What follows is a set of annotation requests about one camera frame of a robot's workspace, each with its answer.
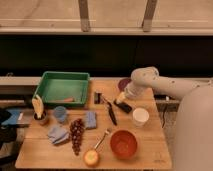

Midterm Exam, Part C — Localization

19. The orange carrot stick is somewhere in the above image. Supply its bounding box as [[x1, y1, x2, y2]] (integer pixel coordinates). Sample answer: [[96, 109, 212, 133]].
[[51, 97, 75, 103]]

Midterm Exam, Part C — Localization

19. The small black box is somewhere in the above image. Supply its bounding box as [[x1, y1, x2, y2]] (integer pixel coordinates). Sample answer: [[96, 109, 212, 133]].
[[94, 92, 101, 104]]

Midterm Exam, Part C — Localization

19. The yellow apple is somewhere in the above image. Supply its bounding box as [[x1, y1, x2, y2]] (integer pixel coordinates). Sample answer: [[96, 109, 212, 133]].
[[83, 149, 99, 167]]

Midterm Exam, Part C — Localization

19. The metal spoon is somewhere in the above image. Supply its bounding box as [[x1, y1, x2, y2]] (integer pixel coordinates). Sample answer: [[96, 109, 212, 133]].
[[94, 129, 111, 150]]

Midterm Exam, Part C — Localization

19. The blue plastic cup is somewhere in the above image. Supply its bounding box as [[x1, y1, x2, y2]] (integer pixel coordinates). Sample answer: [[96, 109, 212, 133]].
[[53, 106, 67, 123]]

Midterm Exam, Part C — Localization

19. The orange bowl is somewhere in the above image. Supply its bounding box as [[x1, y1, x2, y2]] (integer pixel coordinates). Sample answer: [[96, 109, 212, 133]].
[[110, 130, 138, 159]]

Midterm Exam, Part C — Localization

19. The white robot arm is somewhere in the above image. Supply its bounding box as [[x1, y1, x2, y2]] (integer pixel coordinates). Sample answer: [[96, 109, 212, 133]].
[[116, 67, 213, 171]]

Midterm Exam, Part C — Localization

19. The white paper cup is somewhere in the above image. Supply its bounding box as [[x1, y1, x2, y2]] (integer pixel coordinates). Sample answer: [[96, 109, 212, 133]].
[[132, 108, 149, 127]]

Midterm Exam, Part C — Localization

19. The green plastic tray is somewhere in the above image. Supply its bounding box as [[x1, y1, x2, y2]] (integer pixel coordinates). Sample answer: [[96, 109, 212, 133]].
[[34, 71, 90, 108]]

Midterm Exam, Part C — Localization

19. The purple bowl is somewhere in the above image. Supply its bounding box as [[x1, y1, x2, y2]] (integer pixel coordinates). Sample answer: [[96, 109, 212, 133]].
[[118, 78, 131, 91]]

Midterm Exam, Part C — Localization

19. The blue crumpled cloth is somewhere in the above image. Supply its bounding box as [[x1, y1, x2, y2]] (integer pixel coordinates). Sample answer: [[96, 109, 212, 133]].
[[47, 125, 69, 145]]

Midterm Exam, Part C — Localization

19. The blue sponge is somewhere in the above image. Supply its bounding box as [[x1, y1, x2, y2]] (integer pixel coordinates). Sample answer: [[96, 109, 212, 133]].
[[85, 111, 97, 129]]

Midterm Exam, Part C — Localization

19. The dark red grapes bunch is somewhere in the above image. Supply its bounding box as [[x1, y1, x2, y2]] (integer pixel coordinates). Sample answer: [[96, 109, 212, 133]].
[[70, 119, 84, 156]]

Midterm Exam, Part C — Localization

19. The banana in brown cup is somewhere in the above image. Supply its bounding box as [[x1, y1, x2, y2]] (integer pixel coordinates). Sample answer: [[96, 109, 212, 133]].
[[32, 95, 48, 125]]

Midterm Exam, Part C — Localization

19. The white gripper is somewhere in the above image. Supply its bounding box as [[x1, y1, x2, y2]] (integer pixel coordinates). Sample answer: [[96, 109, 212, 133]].
[[115, 86, 135, 104]]

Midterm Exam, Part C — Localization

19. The blue object on shelf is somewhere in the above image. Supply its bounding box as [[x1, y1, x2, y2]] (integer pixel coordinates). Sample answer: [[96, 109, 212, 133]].
[[2, 109, 23, 126]]

